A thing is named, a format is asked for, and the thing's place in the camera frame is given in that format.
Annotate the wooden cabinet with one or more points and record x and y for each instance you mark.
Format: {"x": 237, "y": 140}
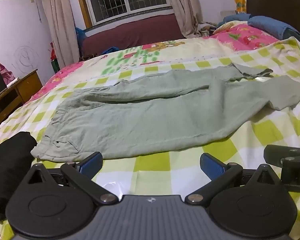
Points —
{"x": 22, "y": 86}

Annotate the blue rolled blanket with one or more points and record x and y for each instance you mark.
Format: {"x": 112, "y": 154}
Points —
{"x": 272, "y": 26}

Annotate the small blue cloth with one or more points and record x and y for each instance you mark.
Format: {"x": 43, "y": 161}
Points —
{"x": 111, "y": 50}

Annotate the pink bag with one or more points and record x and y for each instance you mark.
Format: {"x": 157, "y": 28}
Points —
{"x": 6, "y": 72}

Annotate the blue plastic bag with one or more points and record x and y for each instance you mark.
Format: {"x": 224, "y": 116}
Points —
{"x": 79, "y": 33}

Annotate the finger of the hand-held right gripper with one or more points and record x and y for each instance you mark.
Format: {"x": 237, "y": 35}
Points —
{"x": 275, "y": 154}
{"x": 296, "y": 171}

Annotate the green box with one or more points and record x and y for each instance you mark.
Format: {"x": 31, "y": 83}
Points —
{"x": 56, "y": 66}

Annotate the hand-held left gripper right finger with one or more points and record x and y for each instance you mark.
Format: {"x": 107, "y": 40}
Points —
{"x": 212, "y": 166}

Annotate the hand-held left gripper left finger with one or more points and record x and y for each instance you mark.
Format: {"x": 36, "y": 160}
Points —
{"x": 92, "y": 165}

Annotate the folded black cloth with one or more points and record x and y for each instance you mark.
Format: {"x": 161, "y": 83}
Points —
{"x": 8, "y": 165}

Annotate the red bag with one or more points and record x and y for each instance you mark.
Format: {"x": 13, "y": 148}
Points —
{"x": 52, "y": 52}

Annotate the grey-green pants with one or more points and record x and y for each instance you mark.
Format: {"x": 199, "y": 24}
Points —
{"x": 152, "y": 115}

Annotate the beige curtain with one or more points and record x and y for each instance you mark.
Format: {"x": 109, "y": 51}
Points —
{"x": 57, "y": 17}
{"x": 185, "y": 10}

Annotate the dark headboard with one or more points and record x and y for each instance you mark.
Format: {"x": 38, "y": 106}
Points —
{"x": 277, "y": 2}

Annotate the blue pillow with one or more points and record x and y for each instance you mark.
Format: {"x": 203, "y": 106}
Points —
{"x": 236, "y": 18}

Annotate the yellow printed pillow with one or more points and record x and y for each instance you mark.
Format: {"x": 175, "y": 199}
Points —
{"x": 225, "y": 27}

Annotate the pile of clothes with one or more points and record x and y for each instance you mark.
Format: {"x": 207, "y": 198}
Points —
{"x": 206, "y": 28}

